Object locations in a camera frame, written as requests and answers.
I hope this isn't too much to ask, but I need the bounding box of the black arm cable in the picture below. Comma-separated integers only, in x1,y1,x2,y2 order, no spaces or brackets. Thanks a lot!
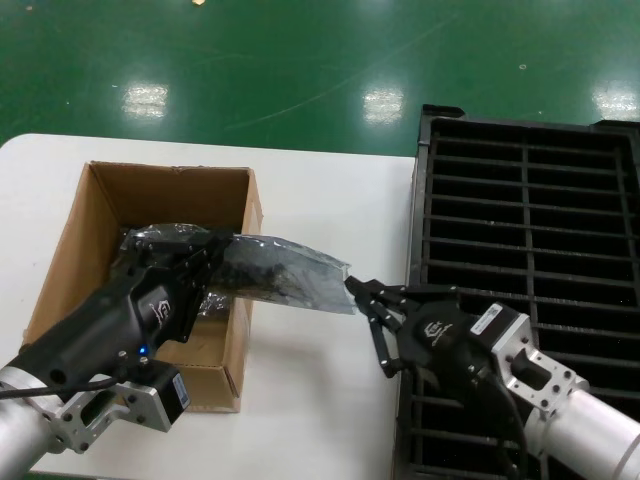
0,376,120,402
463,367,532,480

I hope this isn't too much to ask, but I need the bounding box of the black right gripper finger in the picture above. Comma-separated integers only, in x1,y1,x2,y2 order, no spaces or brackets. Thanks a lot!
356,298,405,380
343,276,460,308

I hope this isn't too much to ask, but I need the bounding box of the right wrist camera silver bracket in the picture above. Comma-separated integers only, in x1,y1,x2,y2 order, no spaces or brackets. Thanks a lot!
468,299,592,429

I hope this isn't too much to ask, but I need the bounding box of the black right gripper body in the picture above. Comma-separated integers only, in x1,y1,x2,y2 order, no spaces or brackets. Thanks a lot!
393,297,502,397

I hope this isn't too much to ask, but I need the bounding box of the grey translucent antistatic bag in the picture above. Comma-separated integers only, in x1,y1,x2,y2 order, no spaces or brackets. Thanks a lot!
122,222,357,317

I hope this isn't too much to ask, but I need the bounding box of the crumpled silver antistatic bag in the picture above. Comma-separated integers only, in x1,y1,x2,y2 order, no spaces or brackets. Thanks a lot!
197,292,235,322

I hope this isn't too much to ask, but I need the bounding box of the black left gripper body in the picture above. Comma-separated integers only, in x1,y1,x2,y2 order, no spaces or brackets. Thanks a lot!
18,263,202,402

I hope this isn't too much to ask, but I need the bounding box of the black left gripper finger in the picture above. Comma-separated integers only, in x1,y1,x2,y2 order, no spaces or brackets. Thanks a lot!
180,248,227,346
121,232,226,274

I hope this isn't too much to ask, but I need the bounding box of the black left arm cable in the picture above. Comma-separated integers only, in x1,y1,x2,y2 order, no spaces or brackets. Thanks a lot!
0,376,120,402

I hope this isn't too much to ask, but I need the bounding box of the left wrist camera silver bracket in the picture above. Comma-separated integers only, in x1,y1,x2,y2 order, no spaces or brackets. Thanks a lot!
52,359,193,454

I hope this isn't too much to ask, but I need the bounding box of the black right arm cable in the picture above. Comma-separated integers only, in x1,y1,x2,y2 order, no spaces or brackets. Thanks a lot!
463,367,532,480

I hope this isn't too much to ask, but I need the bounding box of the brown cardboard box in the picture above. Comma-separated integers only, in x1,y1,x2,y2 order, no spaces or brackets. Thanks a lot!
22,159,265,415

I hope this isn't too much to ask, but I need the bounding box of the black slotted plastic container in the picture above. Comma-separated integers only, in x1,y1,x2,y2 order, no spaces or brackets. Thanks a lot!
392,103,640,480

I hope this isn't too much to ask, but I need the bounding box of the wrist camera silver bracket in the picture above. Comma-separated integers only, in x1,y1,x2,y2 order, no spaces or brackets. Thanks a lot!
52,359,193,454
468,299,592,429

